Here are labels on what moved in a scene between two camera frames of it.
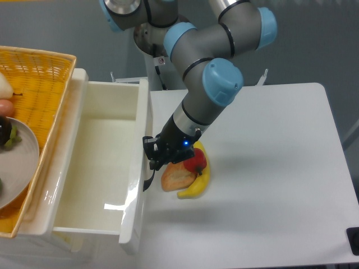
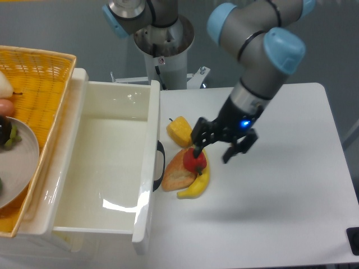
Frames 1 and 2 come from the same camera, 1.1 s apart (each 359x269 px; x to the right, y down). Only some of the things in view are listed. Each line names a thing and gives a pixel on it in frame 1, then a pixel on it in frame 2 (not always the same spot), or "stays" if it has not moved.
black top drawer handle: (147, 182) to (157, 183)
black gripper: (173, 145) to (231, 122)
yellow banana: (202, 180) stays
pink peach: (7, 108) stays
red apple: (197, 163) stays
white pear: (6, 91) stays
